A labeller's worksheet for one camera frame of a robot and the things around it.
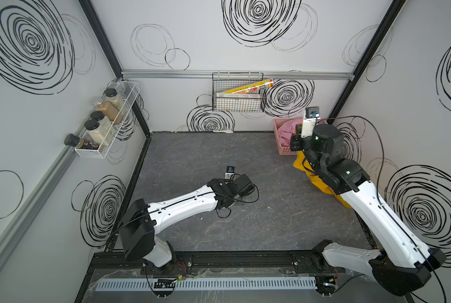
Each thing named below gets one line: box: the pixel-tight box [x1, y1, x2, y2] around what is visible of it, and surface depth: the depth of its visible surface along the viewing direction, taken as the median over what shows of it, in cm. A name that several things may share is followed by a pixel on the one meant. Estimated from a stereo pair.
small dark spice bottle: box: [63, 133, 100, 150], surface depth 62 cm
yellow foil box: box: [222, 77, 275, 95], surface depth 91 cm
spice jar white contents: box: [97, 116, 114, 131], surface depth 70 cm
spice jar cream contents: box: [86, 126, 110, 147], surface depth 67 cm
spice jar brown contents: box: [95, 101, 124, 125], surface depth 74 cm
